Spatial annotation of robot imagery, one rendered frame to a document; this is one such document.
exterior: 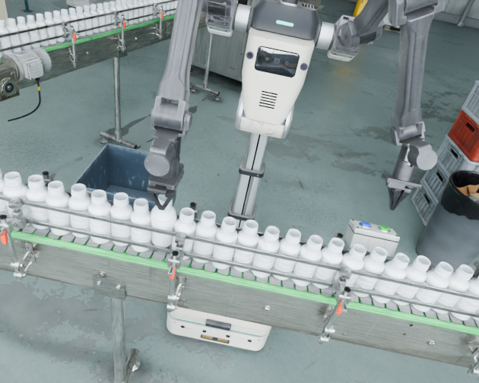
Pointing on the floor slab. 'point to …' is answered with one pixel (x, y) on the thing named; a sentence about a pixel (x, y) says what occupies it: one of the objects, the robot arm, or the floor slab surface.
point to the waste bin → (459, 223)
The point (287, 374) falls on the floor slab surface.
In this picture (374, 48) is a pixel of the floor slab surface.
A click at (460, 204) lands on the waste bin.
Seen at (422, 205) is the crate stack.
